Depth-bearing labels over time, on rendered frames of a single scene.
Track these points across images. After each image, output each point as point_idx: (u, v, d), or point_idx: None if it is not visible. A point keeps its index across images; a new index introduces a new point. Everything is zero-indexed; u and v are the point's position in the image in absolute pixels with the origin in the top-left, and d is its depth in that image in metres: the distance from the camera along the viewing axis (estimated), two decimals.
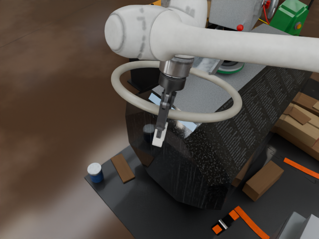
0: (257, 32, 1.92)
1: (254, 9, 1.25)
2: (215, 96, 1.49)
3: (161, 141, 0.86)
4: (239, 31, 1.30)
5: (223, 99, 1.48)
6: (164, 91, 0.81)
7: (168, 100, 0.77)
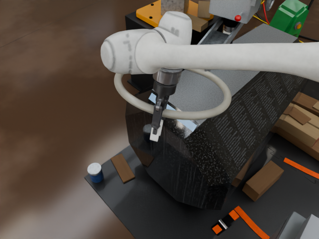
0: (257, 32, 1.92)
1: (251, 0, 1.31)
2: (215, 96, 1.49)
3: (157, 137, 0.99)
4: (237, 21, 1.36)
5: (223, 99, 1.48)
6: None
7: (161, 103, 0.90)
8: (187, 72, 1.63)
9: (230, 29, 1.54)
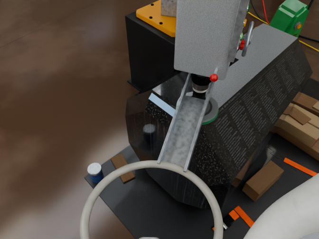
0: (257, 32, 1.92)
1: (228, 55, 1.02)
2: (215, 96, 1.49)
3: None
4: (214, 81, 1.06)
5: (223, 99, 1.48)
6: None
7: None
8: (187, 72, 1.63)
9: (201, 87, 1.27)
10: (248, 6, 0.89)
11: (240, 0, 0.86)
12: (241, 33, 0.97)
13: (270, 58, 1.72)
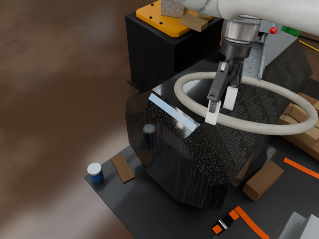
0: None
1: None
2: (215, 96, 1.49)
3: (215, 117, 0.73)
4: (273, 33, 1.28)
5: (223, 99, 1.48)
6: None
7: (228, 68, 0.70)
8: (187, 72, 1.63)
9: (257, 38, 1.46)
10: None
11: None
12: None
13: (270, 58, 1.72)
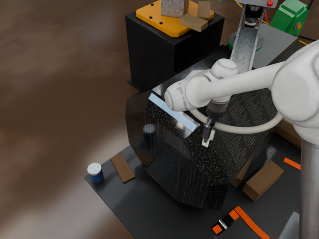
0: None
1: None
2: None
3: (207, 144, 1.27)
4: (270, 6, 1.46)
5: None
6: None
7: (211, 123, 1.16)
8: (187, 72, 1.63)
9: (253, 20, 1.67)
10: None
11: None
12: None
13: (270, 58, 1.72)
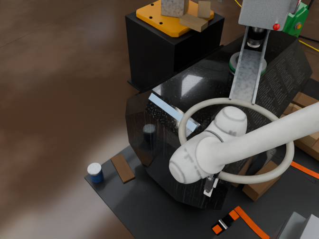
0: None
1: (289, 7, 1.26)
2: (215, 96, 1.49)
3: (210, 194, 1.11)
4: (276, 30, 1.30)
5: None
6: None
7: (214, 174, 1.00)
8: (187, 72, 1.63)
9: (257, 41, 1.51)
10: None
11: None
12: None
13: (270, 58, 1.72)
